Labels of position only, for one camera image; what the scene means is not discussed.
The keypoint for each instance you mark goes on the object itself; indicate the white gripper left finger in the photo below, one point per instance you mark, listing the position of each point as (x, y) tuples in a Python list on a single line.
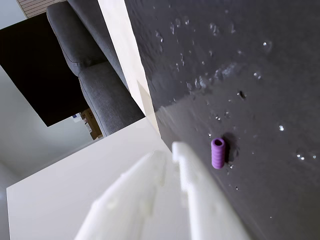
[(130, 205)]

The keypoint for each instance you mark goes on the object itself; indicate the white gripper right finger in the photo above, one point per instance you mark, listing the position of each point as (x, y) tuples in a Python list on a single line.
[(210, 205)]

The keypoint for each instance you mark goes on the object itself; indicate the purple ribbed pen grip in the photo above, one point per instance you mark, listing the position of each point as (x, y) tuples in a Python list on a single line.
[(217, 155)]

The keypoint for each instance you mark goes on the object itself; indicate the brown cardboard box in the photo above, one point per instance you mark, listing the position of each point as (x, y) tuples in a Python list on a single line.
[(93, 125)]

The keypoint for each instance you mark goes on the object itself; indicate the grey fabric sofa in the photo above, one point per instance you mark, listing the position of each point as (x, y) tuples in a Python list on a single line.
[(100, 90)]

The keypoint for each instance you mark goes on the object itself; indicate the black glossy mat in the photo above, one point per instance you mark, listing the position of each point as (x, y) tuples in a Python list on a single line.
[(237, 75)]

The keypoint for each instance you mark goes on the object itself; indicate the black flat panel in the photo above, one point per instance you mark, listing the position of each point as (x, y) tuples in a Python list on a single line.
[(35, 75)]

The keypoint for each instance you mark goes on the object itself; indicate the beige wooden board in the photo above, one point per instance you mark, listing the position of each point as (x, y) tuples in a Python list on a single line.
[(120, 37)]

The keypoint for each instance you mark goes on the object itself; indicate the white slatted panel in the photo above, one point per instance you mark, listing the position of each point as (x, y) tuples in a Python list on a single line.
[(42, 7)]

